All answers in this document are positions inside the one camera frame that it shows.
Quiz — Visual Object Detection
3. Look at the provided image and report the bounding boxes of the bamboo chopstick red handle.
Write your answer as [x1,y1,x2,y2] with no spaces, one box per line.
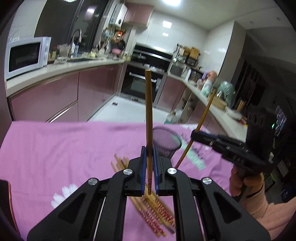
[119,157,175,233]
[123,156,176,229]
[114,153,167,237]
[111,161,162,237]

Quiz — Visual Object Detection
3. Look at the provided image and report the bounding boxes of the pink sleeve right forearm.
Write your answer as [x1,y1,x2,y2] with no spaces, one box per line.
[243,184,295,240]

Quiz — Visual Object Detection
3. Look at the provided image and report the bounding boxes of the chrome kitchen faucet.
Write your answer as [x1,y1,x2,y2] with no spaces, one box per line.
[69,29,82,57]

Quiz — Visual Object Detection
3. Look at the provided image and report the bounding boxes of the right hand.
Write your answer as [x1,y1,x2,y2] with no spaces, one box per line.
[229,166,264,196]

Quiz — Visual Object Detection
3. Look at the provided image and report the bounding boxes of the black mesh utensil cup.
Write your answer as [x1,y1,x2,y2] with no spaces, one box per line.
[152,126,182,159]

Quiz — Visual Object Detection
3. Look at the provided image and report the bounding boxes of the pink floral tablecloth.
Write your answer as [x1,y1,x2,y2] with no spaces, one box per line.
[1,121,233,240]

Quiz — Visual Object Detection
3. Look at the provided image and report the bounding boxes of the smartphone with orange edge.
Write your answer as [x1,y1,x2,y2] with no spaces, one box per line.
[1,180,20,234]

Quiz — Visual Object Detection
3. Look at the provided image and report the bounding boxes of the dish rack with boards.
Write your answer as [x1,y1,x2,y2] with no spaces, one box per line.
[174,44,200,67]

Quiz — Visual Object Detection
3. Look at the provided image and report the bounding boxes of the built-in black oven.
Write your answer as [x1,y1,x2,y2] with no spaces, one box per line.
[120,43,173,107]

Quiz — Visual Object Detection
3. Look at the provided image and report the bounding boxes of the pink lower cabinets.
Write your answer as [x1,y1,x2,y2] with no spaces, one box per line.
[8,63,123,123]

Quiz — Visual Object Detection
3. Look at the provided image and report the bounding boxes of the pink upper cabinet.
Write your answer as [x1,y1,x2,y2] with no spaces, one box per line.
[123,3,154,28]

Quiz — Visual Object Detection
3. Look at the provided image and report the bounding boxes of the white water heater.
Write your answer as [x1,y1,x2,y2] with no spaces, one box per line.
[109,4,127,27]

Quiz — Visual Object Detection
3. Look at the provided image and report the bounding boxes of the white microwave oven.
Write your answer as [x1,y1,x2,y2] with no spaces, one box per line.
[4,37,51,80]

